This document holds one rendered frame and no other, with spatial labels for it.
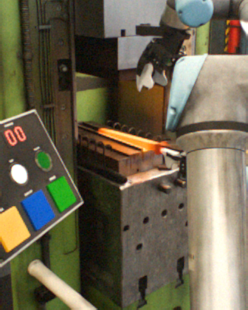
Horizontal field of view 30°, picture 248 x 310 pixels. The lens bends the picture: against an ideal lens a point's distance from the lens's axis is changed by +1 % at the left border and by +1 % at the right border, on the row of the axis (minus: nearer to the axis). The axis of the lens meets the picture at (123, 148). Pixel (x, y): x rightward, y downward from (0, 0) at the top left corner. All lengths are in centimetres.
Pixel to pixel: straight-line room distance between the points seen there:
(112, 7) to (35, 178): 55
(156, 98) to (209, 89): 116
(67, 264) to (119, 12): 88
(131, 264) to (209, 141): 100
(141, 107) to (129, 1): 59
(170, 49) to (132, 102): 76
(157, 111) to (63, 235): 60
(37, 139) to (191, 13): 49
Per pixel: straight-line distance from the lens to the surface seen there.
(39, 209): 111
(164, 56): 119
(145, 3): 147
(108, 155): 154
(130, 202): 150
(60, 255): 167
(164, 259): 173
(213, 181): 65
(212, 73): 68
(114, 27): 139
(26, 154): 115
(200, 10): 103
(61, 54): 147
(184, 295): 192
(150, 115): 186
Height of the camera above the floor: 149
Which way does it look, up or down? 18 degrees down
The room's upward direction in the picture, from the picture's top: straight up
